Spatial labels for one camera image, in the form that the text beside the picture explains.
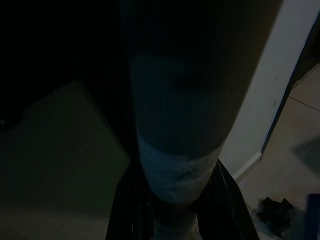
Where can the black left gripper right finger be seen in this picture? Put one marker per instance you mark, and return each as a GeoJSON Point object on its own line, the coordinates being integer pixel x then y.
{"type": "Point", "coordinates": [225, 212]}

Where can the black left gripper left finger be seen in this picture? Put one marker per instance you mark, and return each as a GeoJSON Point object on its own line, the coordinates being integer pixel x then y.
{"type": "Point", "coordinates": [130, 212]}

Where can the black cloth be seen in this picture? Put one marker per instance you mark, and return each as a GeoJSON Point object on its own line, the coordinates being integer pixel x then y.
{"type": "Point", "coordinates": [275, 215]}

